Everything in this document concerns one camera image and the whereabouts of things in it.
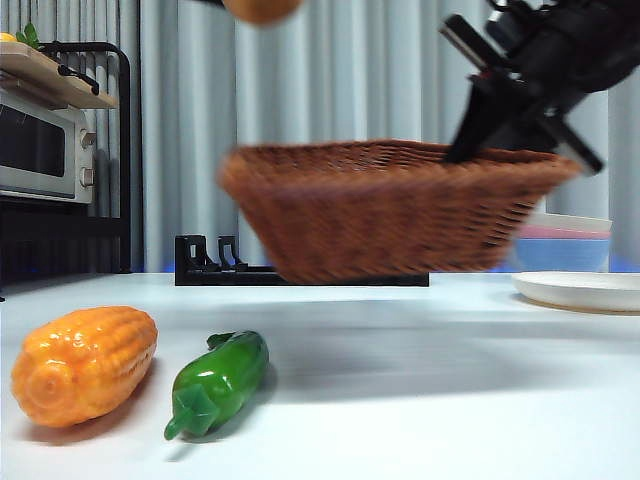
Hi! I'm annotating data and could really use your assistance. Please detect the brown wicker basket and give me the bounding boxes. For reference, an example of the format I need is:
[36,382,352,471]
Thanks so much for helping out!
[217,138,584,284]

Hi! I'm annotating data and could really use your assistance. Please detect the tan toy potato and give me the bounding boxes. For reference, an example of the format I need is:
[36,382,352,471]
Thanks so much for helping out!
[221,0,305,25]

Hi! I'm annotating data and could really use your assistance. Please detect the green toy cucumber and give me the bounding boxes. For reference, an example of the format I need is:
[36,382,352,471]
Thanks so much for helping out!
[164,329,271,441]

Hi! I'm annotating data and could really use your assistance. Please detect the orange toy corn cob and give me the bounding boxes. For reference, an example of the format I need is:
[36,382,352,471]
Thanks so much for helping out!
[10,305,159,429]

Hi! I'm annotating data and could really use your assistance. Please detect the white bowl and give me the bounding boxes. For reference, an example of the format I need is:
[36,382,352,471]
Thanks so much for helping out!
[529,212,614,234]

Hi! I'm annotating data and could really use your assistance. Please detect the pink bowl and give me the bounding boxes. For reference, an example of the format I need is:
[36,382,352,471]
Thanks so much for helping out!
[519,224,612,240]

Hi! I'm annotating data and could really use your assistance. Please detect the blue bowl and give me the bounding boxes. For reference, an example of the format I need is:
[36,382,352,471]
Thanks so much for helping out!
[513,237,612,274]

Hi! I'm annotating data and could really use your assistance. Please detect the grey pleated curtain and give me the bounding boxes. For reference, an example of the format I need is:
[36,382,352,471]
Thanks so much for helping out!
[0,0,640,275]

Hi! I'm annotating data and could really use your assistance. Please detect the white flat plate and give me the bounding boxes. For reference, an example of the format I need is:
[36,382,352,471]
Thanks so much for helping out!
[510,271,640,312]

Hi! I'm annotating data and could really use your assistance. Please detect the round wooden coaster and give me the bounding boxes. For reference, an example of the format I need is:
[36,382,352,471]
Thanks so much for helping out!
[528,297,640,316]

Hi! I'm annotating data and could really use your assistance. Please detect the black dish rack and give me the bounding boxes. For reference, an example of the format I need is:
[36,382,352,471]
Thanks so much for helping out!
[174,234,430,288]

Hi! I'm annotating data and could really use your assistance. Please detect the wooden shelf board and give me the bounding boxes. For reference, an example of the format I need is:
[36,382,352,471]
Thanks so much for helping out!
[0,73,120,109]

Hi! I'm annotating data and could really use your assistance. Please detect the white toaster oven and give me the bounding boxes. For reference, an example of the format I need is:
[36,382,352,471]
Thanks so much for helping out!
[0,89,96,205]

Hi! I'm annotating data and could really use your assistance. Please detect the green toy leaves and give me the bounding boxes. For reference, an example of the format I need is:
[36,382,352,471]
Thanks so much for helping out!
[14,23,41,50]

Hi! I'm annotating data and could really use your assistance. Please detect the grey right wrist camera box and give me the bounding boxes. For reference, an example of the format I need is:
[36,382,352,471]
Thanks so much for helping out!
[487,0,521,32]

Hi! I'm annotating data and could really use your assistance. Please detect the black metal shelf frame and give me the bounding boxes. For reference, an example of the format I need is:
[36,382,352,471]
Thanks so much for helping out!
[0,42,132,301]

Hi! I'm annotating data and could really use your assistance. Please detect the wooden tray with black handle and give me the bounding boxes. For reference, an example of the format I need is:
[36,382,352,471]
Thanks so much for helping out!
[0,42,101,96]

